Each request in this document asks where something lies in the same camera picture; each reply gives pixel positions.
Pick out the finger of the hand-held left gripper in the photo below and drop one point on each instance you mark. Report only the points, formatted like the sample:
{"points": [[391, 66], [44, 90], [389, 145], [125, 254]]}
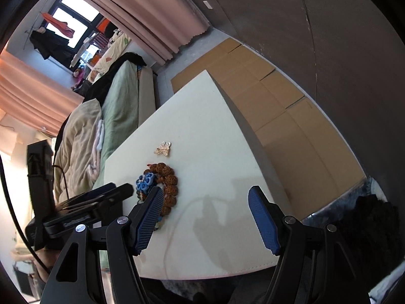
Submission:
{"points": [[91, 193], [114, 194]]}

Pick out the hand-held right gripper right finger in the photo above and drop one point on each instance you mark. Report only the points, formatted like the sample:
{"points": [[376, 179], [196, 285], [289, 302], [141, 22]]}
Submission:
{"points": [[262, 221]]}

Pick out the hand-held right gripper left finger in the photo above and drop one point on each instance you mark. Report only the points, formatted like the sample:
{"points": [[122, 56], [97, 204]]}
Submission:
{"points": [[148, 218]]}

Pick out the blue butterfly hair clip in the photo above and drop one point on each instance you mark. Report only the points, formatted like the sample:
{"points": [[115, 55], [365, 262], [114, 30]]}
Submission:
{"points": [[144, 182]]}

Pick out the gold butterfly hair clip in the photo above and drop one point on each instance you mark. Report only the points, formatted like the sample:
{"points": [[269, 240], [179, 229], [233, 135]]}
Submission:
{"points": [[163, 149]]}

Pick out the beige blanket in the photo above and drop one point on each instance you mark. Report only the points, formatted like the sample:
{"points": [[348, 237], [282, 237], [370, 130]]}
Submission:
{"points": [[79, 139]]}

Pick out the white fleece cloth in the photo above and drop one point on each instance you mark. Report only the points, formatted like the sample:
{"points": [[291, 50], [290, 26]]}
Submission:
{"points": [[99, 133]]}

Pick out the bed with green sheet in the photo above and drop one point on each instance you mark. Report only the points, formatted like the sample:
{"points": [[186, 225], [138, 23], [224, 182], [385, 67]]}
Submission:
{"points": [[123, 110]]}

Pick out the pink curtain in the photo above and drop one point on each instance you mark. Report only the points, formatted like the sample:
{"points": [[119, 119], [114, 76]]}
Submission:
{"points": [[31, 91], [152, 15]]}

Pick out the white low table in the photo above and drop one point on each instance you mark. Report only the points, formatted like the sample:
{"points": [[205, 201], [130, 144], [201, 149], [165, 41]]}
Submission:
{"points": [[205, 133]]}

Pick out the flattened cardboard sheets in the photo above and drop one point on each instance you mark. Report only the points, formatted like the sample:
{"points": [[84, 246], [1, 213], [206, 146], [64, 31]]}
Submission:
{"points": [[284, 117]]}

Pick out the dark shaggy rug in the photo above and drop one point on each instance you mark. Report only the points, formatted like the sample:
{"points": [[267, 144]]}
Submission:
{"points": [[370, 234]]}

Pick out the pink plush toy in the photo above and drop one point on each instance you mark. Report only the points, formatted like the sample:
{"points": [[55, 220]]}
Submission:
{"points": [[78, 75]]}

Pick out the black garment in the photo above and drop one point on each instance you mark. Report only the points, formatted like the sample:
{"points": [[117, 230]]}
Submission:
{"points": [[101, 84]]}

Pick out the black hanging coat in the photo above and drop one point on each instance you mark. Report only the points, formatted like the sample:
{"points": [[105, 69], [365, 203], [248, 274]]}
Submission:
{"points": [[53, 46]]}

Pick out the bed with printed quilt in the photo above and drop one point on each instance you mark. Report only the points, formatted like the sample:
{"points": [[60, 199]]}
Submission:
{"points": [[109, 50]]}

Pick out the orange hanging towel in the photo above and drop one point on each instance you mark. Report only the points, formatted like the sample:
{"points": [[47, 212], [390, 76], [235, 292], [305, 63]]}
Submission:
{"points": [[61, 27]]}

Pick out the orange cloth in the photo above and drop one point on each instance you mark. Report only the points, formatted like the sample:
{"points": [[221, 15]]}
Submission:
{"points": [[102, 27]]}

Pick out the dark framed window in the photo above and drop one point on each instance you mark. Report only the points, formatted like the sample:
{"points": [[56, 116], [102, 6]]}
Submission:
{"points": [[79, 9]]}

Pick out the white wall switch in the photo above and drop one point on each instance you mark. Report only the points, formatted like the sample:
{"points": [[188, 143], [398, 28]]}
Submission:
{"points": [[208, 4]]}

